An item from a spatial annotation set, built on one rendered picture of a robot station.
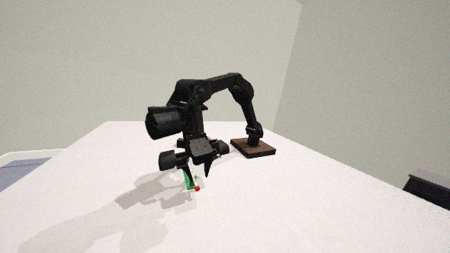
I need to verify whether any white tapered pin with red cap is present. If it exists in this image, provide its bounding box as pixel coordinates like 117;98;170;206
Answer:
188;163;200;191

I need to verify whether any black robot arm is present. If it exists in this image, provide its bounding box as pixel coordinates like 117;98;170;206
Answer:
145;72;264;165

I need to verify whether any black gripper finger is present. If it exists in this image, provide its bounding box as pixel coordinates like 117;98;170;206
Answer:
176;160;193;182
204;155;218;178

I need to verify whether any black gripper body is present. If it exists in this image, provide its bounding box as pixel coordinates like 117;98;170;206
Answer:
159;128;230;171

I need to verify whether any green l-shaped bracket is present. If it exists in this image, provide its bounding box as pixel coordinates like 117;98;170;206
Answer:
183;158;195;190

